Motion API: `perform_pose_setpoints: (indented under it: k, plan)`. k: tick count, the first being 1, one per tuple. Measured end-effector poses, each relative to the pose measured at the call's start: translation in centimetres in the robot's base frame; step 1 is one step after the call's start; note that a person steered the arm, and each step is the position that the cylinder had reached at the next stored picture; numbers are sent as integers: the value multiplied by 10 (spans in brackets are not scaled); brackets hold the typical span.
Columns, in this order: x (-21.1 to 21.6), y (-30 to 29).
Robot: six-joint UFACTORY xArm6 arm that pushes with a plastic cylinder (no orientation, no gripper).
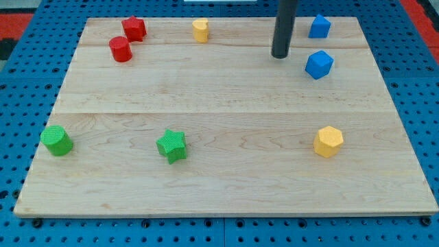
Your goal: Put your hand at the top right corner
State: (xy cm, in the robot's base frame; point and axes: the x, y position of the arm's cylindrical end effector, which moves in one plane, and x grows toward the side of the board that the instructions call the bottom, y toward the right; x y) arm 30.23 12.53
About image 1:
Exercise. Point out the green star block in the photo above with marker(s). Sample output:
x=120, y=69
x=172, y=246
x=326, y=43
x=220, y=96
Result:
x=172, y=145

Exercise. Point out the light wooden board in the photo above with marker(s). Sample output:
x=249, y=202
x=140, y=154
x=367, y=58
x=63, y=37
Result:
x=249, y=122

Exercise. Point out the yellow heart block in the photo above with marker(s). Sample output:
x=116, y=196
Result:
x=201, y=30

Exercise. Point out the yellow hexagon block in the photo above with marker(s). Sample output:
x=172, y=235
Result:
x=328, y=141

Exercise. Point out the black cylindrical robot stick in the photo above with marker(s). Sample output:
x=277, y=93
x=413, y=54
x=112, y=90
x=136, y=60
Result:
x=284, y=26

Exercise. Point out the blue cube block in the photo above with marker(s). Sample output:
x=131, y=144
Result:
x=319, y=64

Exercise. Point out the red cylinder block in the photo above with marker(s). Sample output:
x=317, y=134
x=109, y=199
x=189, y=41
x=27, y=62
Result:
x=120, y=48

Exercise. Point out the red star block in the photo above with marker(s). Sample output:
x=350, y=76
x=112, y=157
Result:
x=134, y=29

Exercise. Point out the blue pentagon block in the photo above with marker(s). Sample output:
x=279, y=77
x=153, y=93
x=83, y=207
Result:
x=320, y=27

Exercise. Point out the green cylinder block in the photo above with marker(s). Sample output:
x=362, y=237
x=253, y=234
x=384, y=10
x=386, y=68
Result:
x=56, y=140

